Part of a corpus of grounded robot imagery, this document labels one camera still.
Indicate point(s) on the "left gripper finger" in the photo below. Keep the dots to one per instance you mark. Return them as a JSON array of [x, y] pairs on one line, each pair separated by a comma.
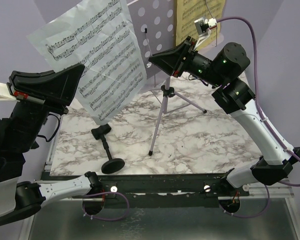
[[24, 78], [59, 87]]

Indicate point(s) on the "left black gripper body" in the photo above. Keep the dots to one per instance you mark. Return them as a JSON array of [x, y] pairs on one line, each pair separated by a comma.
[[29, 93]]

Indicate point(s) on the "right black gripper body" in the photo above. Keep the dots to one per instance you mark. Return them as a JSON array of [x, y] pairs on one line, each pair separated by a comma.
[[184, 57]]

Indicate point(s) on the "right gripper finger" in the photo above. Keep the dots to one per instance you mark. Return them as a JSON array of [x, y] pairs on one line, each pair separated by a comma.
[[174, 54], [170, 67]]

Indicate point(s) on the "yellow sheet music page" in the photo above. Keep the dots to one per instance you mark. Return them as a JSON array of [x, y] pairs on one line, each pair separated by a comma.
[[191, 18]]

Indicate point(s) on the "white sheet music page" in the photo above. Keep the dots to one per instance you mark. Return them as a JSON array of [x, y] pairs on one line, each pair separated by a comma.
[[98, 34]]

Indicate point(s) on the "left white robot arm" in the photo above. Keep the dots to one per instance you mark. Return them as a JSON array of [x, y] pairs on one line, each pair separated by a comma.
[[18, 134]]

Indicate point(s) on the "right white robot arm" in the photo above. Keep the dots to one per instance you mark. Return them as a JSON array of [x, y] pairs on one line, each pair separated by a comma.
[[236, 98]]

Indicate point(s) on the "black microphone desk stand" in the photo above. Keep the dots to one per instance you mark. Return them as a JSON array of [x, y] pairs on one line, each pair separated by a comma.
[[113, 165]]

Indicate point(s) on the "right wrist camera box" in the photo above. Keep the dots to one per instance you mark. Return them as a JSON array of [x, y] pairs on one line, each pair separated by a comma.
[[203, 27]]

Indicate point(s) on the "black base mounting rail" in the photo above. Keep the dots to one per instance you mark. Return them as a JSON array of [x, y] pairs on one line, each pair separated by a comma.
[[167, 190]]

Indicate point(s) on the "aluminium extrusion rail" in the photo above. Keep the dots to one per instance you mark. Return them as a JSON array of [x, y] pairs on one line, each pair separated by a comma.
[[277, 190]]

